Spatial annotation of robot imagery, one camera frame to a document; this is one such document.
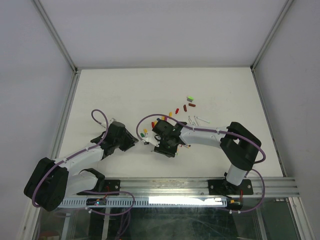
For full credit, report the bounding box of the white lime-tipped marker body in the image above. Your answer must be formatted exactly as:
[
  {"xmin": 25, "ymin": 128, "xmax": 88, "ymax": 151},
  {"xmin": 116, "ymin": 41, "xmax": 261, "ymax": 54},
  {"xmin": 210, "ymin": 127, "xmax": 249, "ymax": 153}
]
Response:
[{"xmin": 194, "ymin": 116, "xmax": 211, "ymax": 124}]

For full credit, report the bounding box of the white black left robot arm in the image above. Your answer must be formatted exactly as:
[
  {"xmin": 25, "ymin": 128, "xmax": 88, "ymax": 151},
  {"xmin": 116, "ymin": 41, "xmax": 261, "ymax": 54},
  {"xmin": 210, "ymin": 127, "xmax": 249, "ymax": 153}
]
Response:
[{"xmin": 23, "ymin": 121, "xmax": 138, "ymax": 212}]

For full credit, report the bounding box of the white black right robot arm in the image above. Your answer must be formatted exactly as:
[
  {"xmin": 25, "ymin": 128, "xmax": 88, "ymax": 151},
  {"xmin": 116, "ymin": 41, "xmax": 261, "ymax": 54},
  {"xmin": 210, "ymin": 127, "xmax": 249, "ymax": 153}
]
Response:
[{"xmin": 152, "ymin": 120, "xmax": 262, "ymax": 194}]

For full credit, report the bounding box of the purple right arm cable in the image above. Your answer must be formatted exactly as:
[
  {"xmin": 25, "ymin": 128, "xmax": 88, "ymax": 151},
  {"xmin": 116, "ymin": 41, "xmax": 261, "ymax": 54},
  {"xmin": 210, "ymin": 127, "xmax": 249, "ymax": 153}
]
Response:
[{"xmin": 135, "ymin": 114, "xmax": 266, "ymax": 215}]

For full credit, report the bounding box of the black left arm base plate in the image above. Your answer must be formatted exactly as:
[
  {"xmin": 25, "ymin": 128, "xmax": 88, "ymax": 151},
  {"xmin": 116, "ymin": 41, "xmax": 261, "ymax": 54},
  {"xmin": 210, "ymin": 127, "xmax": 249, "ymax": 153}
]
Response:
[{"xmin": 77, "ymin": 179, "xmax": 121, "ymax": 196}]

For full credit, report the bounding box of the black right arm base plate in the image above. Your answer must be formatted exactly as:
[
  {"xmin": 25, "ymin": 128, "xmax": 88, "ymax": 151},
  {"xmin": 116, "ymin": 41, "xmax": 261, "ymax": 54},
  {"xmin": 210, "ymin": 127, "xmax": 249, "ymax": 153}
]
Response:
[{"xmin": 207, "ymin": 178, "xmax": 254, "ymax": 197}]

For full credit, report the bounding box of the grey slotted cable duct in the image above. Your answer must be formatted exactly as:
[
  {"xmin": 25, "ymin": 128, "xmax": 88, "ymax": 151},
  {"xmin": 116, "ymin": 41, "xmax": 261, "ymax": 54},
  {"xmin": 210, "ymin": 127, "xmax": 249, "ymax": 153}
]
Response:
[{"xmin": 59, "ymin": 196, "xmax": 227, "ymax": 209}]

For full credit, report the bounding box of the aluminium frame rail front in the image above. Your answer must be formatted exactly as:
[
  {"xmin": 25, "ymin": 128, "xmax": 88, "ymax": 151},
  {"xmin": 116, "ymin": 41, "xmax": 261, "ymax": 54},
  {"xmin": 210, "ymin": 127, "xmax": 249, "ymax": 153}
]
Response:
[{"xmin": 106, "ymin": 176, "xmax": 300, "ymax": 198}]

